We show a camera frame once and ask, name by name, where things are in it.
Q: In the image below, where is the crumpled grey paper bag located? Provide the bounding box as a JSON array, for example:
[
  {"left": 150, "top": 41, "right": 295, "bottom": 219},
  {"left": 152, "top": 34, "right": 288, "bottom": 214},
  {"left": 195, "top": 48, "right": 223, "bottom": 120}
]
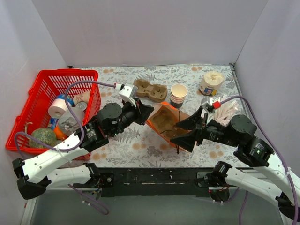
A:
[{"left": 57, "top": 107, "right": 85, "bottom": 136}]

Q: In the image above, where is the brown cardboard cup carrier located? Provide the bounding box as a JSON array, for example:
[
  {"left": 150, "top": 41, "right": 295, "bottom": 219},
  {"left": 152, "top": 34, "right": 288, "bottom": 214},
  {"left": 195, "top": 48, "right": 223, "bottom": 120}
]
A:
[{"left": 133, "top": 79, "right": 168, "bottom": 103}]

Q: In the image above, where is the red plastic basket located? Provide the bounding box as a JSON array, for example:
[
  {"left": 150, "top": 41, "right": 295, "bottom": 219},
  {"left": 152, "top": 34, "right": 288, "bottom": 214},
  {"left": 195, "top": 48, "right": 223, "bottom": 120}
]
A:
[{"left": 6, "top": 69, "right": 98, "bottom": 155}]

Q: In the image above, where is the floral table mat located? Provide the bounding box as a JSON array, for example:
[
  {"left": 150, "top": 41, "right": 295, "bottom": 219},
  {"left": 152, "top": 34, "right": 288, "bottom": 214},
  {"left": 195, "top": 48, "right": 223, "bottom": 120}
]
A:
[{"left": 89, "top": 64, "right": 244, "bottom": 168}]

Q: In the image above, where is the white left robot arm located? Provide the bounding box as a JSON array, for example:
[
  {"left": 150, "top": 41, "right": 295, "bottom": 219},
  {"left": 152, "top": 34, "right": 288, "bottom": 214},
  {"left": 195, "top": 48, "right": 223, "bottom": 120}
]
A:
[{"left": 12, "top": 83, "right": 154, "bottom": 200}]

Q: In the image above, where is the beige patterned cup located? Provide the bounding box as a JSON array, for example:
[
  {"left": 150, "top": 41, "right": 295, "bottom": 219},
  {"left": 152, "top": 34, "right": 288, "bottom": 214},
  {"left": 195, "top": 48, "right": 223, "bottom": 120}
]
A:
[{"left": 73, "top": 91, "right": 90, "bottom": 105}]

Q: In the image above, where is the orange paper bag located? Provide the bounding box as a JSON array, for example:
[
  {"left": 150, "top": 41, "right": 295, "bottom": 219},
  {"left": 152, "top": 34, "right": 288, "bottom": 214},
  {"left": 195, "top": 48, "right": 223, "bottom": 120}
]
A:
[{"left": 146, "top": 102, "right": 189, "bottom": 152}]

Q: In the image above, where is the white tape roll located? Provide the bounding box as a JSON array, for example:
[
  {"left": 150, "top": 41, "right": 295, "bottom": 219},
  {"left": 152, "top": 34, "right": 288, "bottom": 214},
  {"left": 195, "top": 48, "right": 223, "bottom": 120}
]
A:
[{"left": 48, "top": 98, "right": 71, "bottom": 119}]

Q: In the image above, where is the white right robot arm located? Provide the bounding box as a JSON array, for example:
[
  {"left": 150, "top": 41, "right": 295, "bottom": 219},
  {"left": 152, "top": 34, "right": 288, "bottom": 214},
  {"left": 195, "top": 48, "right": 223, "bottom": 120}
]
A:
[{"left": 170, "top": 98, "right": 300, "bottom": 225}]

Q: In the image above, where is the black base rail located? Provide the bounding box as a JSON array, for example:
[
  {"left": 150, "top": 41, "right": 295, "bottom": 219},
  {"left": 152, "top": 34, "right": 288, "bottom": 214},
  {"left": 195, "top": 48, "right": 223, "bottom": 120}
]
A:
[{"left": 72, "top": 166, "right": 237, "bottom": 198}]

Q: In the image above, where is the stack of paper cups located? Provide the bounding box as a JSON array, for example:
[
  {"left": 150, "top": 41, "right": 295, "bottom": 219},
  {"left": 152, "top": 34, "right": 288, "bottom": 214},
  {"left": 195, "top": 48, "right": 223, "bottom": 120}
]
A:
[{"left": 170, "top": 84, "right": 188, "bottom": 109}]

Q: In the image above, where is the wrapped toilet paper roll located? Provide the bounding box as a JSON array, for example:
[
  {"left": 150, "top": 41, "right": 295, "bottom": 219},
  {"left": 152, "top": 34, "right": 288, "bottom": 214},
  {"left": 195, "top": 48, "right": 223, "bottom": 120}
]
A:
[{"left": 199, "top": 71, "right": 224, "bottom": 96}]

